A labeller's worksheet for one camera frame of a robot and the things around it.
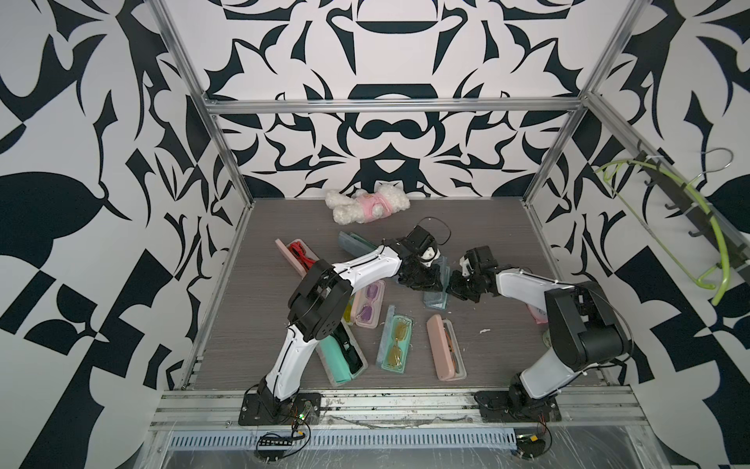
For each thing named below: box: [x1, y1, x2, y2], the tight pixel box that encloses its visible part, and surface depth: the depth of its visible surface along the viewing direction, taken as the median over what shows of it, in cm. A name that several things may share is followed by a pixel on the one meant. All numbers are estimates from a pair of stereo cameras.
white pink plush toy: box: [325, 183, 412, 225], surface depth 110 cm
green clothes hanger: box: [593, 159, 731, 306], surface depth 57 cm
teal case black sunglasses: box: [315, 319, 370, 388], surface depth 82 cm
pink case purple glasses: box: [351, 279, 387, 330], surface depth 92 cm
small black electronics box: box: [515, 433, 546, 460], surface depth 73 cm
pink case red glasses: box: [274, 238, 321, 279], surface depth 104 cm
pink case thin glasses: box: [425, 313, 467, 382], surface depth 81 cm
